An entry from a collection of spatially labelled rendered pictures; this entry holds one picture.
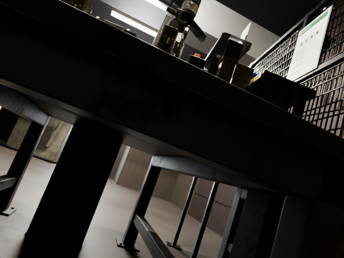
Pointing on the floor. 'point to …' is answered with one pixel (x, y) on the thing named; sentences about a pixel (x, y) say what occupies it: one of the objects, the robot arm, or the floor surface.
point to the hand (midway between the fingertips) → (177, 54)
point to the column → (75, 187)
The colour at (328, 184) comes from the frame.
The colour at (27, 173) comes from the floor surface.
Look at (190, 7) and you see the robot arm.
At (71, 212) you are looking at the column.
